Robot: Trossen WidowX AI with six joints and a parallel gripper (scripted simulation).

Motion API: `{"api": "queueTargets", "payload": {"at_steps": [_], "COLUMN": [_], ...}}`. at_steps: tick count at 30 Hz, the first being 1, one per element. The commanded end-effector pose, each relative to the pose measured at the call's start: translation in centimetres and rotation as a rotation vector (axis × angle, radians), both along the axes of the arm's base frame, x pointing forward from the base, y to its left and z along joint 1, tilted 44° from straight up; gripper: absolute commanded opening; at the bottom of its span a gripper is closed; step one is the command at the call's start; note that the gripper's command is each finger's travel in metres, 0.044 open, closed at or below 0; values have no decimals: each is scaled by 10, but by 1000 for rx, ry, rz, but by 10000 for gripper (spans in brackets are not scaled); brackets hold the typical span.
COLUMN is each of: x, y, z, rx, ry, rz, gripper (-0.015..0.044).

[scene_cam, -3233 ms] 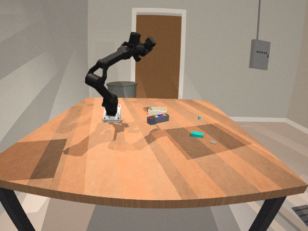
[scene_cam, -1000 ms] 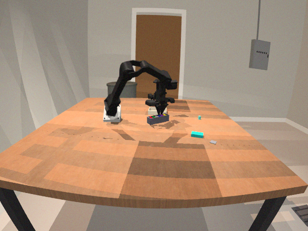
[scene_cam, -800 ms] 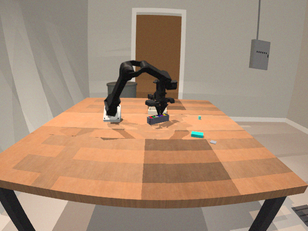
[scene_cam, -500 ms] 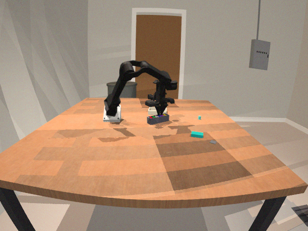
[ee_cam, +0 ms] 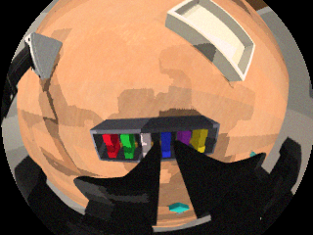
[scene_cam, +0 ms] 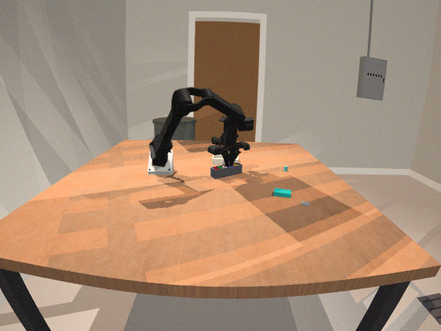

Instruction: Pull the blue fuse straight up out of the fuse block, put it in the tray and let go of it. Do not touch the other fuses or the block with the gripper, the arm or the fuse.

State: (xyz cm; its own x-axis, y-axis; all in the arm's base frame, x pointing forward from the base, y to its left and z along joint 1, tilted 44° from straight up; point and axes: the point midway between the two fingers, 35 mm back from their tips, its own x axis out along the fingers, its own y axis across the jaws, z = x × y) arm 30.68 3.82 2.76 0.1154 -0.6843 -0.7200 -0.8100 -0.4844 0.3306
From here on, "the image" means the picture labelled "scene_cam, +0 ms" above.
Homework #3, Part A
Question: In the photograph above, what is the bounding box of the teal rectangular block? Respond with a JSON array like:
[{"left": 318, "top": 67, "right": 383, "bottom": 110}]
[{"left": 274, "top": 188, "right": 291, "bottom": 198}]

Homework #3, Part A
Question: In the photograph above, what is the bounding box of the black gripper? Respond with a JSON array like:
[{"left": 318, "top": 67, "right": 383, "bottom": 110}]
[{"left": 208, "top": 132, "right": 250, "bottom": 167}]

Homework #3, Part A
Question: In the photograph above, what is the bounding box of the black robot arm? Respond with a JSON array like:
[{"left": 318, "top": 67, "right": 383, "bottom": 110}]
[{"left": 149, "top": 87, "right": 254, "bottom": 167}]

